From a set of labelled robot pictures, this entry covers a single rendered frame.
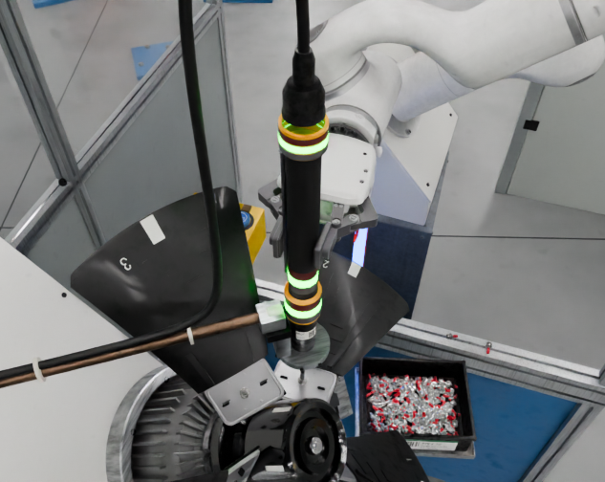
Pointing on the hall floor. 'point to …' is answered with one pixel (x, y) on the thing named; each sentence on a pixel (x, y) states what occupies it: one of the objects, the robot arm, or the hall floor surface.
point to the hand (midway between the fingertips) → (301, 241)
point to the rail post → (560, 442)
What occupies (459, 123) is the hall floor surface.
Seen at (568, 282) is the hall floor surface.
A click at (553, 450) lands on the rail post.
